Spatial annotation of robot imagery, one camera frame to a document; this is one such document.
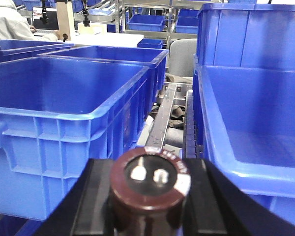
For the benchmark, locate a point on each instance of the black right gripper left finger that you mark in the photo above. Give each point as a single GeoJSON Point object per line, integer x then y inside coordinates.
{"type": "Point", "coordinates": [85, 210]}

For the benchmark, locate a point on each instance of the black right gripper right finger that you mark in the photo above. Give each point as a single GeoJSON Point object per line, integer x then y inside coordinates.
{"type": "Point", "coordinates": [216, 207]}

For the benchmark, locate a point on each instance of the dark red cylindrical capacitor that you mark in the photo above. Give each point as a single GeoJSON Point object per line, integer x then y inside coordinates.
{"type": "Point", "coordinates": [149, 187]}

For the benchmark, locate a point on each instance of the open-front blue bin right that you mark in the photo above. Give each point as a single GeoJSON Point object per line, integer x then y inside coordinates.
{"type": "Point", "coordinates": [249, 131]}

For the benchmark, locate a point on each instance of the large blue bin left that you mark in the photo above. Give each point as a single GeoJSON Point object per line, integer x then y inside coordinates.
{"type": "Point", "coordinates": [55, 115]}

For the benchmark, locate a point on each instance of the blue bin behind left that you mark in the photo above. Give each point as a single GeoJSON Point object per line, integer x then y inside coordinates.
{"type": "Point", "coordinates": [154, 59]}

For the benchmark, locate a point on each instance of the stacked blue bin upper right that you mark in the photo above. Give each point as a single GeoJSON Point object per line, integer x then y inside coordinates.
{"type": "Point", "coordinates": [246, 35]}

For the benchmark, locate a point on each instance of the roller track strip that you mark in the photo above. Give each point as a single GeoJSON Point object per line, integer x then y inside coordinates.
{"type": "Point", "coordinates": [189, 135]}

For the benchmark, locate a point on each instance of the grey chair back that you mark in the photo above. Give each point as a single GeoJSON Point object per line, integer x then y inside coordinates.
{"type": "Point", "coordinates": [181, 57]}

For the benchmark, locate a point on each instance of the person in grey hoodie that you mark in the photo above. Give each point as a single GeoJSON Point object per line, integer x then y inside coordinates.
{"type": "Point", "coordinates": [14, 26]}

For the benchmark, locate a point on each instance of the steel shelf rail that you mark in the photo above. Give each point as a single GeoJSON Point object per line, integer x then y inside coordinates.
{"type": "Point", "coordinates": [157, 135]}

